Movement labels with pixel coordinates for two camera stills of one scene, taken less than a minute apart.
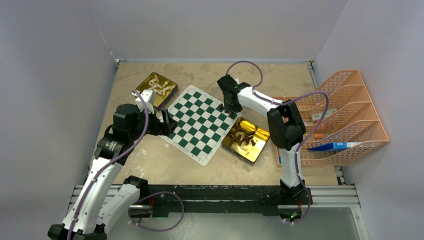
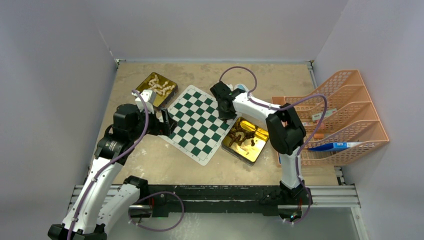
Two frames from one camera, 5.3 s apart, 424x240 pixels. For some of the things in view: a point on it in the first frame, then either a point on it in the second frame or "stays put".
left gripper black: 164,128 stays put
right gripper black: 228,109 → 224,116
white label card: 318,116 stays put
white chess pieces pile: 158,88 stays put
